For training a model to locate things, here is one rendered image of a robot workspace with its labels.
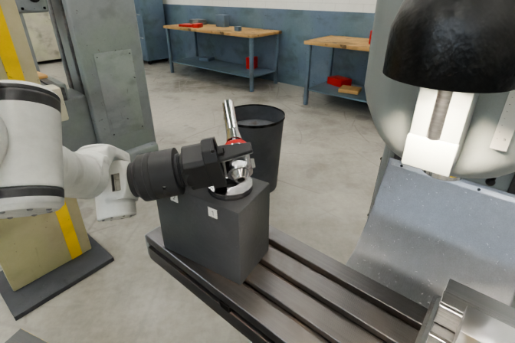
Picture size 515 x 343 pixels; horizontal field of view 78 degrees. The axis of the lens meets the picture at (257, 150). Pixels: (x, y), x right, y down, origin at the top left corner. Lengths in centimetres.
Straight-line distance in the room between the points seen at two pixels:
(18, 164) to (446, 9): 36
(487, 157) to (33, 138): 42
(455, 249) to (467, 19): 73
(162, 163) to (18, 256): 166
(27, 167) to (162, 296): 165
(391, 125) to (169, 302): 171
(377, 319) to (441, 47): 58
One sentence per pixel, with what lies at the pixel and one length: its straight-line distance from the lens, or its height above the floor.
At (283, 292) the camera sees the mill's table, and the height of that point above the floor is 94.
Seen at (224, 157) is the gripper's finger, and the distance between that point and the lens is 56.
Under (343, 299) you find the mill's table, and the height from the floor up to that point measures 94.
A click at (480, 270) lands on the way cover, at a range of 88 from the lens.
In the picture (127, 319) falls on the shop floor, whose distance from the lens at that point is 193.
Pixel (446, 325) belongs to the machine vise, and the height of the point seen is 101.
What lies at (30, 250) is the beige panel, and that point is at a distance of 217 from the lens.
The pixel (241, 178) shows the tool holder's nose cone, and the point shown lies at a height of 119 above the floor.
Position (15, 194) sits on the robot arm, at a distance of 37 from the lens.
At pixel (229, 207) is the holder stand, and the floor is 112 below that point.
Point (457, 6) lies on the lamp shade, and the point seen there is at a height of 148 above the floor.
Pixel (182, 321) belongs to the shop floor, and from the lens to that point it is 185.
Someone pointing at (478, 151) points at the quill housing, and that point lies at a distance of 35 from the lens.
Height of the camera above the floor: 148
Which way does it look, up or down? 27 degrees down
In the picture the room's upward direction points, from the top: straight up
